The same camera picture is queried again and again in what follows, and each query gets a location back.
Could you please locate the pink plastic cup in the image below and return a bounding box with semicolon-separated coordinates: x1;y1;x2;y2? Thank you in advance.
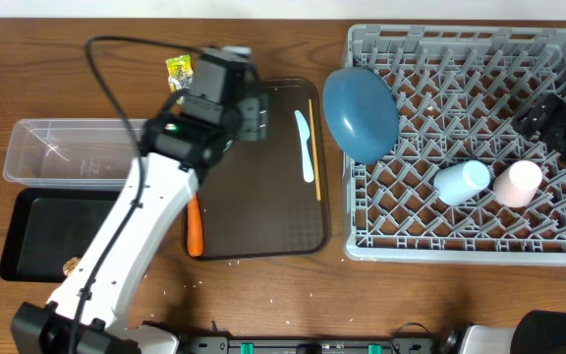
493;160;542;207

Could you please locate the large blue plate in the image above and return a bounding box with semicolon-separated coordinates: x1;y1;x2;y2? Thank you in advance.
322;67;400;164

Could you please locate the light blue plastic cup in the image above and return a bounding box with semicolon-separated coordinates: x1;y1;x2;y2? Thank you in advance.
433;160;490;207

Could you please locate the brown food scrap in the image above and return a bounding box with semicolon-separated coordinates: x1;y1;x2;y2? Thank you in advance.
62;257;81;277

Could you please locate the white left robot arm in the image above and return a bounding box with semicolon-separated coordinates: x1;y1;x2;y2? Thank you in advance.
11;93;269;353

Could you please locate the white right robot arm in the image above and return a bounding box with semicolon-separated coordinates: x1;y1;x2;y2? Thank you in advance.
454;93;566;353

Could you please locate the grey dishwasher rack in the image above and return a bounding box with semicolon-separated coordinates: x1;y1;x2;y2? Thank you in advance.
342;25;566;266

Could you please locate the light blue plastic knife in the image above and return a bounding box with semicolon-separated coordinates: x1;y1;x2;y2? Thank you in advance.
294;110;315;183

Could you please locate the wooden chopstick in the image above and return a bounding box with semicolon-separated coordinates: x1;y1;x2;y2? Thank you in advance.
308;99;321;202

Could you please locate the dark brown serving tray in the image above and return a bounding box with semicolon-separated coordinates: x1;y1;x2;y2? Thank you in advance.
198;78;331;261

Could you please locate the yellow green snack wrapper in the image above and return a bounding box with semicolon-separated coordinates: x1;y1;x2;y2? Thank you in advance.
165;54;194;92

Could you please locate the orange carrot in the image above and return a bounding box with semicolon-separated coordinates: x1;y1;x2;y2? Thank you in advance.
187;196;203;257

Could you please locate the clear plastic bin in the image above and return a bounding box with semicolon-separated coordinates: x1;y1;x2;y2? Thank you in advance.
3;118;134;191

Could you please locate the black plastic bin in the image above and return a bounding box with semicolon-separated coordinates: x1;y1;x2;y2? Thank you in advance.
0;188;119;283

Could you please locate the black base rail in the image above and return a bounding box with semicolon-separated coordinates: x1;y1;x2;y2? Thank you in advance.
130;322;461;354

